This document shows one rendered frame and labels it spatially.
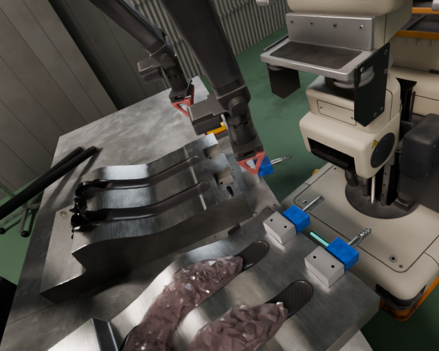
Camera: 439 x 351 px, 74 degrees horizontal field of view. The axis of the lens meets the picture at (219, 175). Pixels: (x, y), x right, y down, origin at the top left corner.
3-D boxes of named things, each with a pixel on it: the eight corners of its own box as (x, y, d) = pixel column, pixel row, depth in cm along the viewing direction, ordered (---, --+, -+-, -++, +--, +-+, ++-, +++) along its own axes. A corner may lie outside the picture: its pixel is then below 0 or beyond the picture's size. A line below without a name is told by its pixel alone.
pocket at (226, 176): (234, 176, 71) (230, 166, 69) (241, 190, 67) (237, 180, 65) (217, 184, 71) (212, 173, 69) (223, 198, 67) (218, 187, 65)
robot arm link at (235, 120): (247, 95, 58) (240, 83, 62) (215, 107, 58) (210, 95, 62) (254, 123, 62) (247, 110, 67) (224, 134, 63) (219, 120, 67)
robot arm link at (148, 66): (170, 54, 82) (163, 32, 85) (132, 68, 83) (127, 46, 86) (182, 79, 94) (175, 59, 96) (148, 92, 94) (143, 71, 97)
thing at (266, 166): (289, 158, 78) (286, 143, 74) (295, 170, 74) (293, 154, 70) (242, 174, 79) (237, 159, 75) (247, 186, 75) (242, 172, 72)
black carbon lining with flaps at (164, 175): (200, 158, 78) (187, 130, 72) (215, 197, 66) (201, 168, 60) (81, 210, 78) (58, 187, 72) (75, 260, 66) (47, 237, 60)
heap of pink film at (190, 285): (233, 248, 56) (221, 225, 51) (299, 322, 44) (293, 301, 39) (117, 340, 51) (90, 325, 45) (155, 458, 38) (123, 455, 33)
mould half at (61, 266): (221, 155, 87) (207, 119, 78) (253, 216, 68) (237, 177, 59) (69, 223, 87) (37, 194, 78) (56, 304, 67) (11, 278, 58)
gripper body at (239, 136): (236, 160, 65) (228, 134, 60) (228, 135, 73) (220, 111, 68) (264, 151, 65) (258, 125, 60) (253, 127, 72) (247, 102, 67)
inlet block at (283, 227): (313, 199, 62) (311, 182, 59) (332, 212, 59) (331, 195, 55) (267, 237, 59) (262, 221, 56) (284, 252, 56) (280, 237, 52)
